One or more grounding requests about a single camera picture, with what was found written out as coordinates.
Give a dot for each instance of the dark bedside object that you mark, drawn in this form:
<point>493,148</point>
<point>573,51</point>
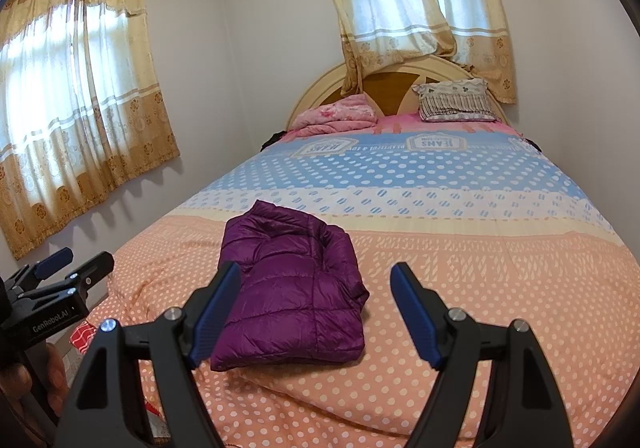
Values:
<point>534,145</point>
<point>272,140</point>

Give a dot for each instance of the polka dot bedspread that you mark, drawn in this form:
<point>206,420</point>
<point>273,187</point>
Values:
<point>475,253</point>

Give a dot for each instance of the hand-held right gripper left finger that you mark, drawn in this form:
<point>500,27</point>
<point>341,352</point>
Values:
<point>215,313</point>

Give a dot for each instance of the pink folded blanket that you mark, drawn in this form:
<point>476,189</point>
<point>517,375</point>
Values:
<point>335,115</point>

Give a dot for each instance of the striped patterned pillow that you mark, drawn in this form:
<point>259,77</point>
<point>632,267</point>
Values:
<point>455,100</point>

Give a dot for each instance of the person's left hand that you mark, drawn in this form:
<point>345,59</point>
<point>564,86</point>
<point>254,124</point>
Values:
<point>56,378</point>

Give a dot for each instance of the beige curtain above headboard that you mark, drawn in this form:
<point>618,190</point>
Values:
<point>400,2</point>

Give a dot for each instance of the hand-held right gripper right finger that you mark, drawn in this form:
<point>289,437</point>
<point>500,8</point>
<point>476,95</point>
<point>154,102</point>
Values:
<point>415,313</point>

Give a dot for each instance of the purple quilted hooded jacket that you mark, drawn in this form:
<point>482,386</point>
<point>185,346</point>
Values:
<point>290,288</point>

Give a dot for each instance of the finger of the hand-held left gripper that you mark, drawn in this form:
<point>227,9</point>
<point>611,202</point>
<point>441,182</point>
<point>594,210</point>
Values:
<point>55,263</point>
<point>95,265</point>

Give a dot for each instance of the cream wooden headboard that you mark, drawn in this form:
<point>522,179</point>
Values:
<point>320,87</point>

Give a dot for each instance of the beige side window curtain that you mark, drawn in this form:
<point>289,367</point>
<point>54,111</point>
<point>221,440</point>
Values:
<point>75,127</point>

